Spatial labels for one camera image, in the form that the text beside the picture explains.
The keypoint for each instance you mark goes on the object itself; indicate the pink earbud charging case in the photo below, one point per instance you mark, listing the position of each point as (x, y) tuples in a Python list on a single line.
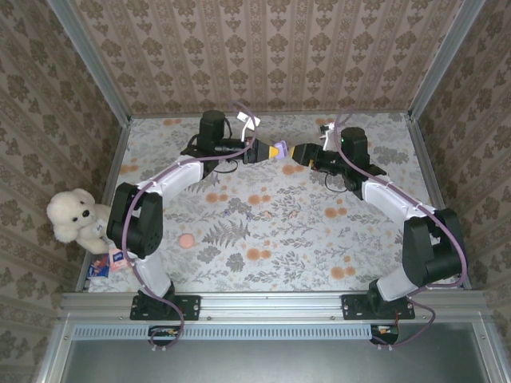
[(186, 240)]

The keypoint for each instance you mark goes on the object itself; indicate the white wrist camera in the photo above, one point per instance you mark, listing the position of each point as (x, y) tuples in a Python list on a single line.
[(247, 121), (329, 135)]

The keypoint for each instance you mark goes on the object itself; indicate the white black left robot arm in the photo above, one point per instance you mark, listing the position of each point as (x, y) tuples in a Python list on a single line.
[(175, 179)]

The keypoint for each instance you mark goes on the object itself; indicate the aluminium mounting rail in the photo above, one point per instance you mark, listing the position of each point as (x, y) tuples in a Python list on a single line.
[(271, 305)]

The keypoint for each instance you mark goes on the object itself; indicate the aluminium table side rail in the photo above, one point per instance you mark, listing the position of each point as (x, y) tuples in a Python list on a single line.
[(110, 179), (432, 179)]

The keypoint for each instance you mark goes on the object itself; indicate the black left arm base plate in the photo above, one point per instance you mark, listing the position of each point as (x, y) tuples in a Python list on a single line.
[(191, 307)]

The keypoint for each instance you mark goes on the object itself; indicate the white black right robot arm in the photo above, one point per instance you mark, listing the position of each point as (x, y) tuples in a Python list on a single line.
[(383, 195)]

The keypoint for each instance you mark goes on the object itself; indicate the grey metal panel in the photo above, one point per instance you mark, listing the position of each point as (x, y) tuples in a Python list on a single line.
[(279, 363)]

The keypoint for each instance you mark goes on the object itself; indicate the blue red packet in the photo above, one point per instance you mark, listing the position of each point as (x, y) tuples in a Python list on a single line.
[(99, 267)]

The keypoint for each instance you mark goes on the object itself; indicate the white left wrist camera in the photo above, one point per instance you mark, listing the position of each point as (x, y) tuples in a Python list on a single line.
[(247, 121)]

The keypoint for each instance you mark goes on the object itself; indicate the pink tissue pack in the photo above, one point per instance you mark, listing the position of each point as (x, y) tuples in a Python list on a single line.
[(117, 259)]

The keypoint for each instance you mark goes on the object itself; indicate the aluminium frame post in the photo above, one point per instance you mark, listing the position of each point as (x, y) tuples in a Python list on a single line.
[(443, 60), (96, 68)]

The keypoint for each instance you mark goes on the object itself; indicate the white teddy bear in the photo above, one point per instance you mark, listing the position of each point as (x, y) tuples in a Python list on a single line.
[(76, 215)]

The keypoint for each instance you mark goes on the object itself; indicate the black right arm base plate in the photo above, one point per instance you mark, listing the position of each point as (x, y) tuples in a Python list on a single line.
[(351, 307)]

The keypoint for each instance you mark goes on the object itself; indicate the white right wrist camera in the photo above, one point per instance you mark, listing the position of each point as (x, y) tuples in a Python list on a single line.
[(329, 135)]

